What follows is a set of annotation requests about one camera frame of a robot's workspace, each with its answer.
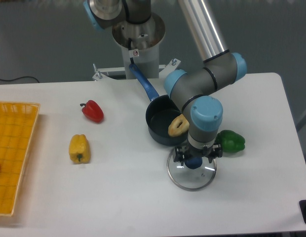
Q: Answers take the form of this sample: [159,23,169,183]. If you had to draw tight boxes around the white mounting bracket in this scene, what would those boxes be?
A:
[92,58,182,81]

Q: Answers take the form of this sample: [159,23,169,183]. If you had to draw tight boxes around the dark blue saucepan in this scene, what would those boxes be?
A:
[129,64,188,146]

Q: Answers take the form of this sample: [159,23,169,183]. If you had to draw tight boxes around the yellow woven basket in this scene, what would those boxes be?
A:
[0,101,40,216]

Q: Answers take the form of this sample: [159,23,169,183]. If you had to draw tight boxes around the beige bagel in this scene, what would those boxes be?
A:
[168,114,190,137]

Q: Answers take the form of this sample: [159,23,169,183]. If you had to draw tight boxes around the green bell pepper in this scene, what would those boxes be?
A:
[216,130,245,153]

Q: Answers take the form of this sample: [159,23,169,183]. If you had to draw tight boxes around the red bell pepper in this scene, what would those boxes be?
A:
[80,100,104,123]

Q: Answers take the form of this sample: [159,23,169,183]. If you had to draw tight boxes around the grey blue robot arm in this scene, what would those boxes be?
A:
[84,0,247,162]

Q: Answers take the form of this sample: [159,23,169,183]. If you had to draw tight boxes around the yellow bell pepper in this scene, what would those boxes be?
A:
[69,134,91,164]

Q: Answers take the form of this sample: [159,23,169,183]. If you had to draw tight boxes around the black cable on floor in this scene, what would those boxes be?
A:
[0,76,40,83]

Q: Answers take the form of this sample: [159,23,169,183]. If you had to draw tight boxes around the glass pot lid blue knob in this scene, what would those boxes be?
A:
[166,149,217,192]

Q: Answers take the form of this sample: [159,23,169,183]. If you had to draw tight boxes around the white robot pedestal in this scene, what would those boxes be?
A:
[112,13,165,79]

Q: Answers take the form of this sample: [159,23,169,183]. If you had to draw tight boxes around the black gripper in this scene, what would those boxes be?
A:
[173,143,223,165]

